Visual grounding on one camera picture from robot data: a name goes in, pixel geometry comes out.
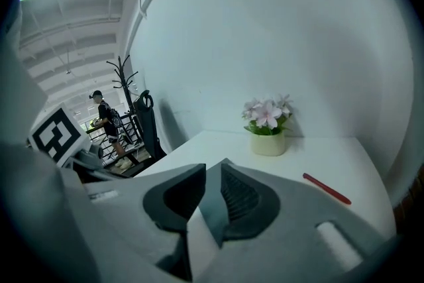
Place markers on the black office chair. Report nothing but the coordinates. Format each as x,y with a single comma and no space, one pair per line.
149,129

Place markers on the red pen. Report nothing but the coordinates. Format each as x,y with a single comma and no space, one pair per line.
326,189

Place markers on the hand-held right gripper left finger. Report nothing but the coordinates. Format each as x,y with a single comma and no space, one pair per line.
126,208

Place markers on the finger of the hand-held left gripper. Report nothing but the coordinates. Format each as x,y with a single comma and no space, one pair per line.
99,172

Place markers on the pink flowers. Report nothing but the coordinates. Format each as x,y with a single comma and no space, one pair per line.
266,142

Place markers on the black railing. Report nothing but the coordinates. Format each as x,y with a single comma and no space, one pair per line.
132,129

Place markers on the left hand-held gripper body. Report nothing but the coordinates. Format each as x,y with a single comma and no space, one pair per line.
56,136

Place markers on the white table top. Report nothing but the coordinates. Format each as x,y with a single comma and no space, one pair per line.
314,159

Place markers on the black coat rack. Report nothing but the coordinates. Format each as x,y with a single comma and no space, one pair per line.
124,86

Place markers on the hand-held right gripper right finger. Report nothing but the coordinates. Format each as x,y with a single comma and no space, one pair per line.
298,208

